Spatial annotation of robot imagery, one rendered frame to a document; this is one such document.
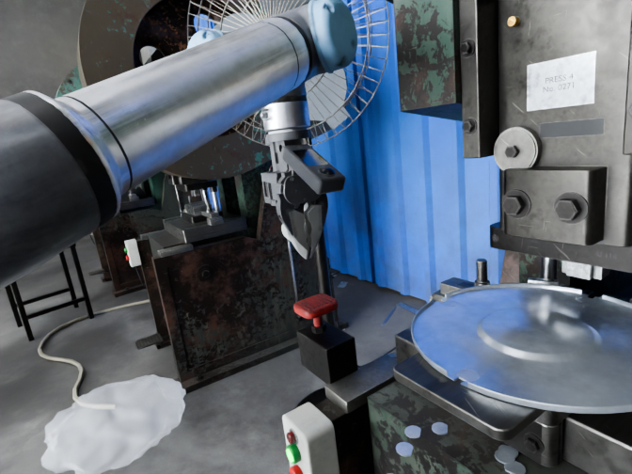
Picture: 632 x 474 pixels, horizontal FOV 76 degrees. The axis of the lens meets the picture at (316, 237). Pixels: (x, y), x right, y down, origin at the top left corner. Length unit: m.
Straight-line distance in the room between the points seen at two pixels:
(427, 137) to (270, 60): 1.86
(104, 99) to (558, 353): 0.48
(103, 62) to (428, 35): 1.22
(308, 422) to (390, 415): 0.12
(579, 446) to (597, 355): 0.11
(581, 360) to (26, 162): 0.51
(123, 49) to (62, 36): 5.46
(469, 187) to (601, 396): 1.72
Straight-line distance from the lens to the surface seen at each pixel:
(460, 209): 2.15
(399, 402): 0.66
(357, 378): 0.72
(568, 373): 0.50
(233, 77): 0.38
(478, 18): 0.56
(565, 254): 0.57
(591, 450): 0.58
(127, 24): 1.65
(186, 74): 0.36
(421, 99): 0.59
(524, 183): 0.53
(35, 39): 7.04
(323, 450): 0.68
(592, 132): 0.53
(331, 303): 0.71
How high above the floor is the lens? 1.04
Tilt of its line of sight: 14 degrees down
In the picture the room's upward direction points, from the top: 7 degrees counter-clockwise
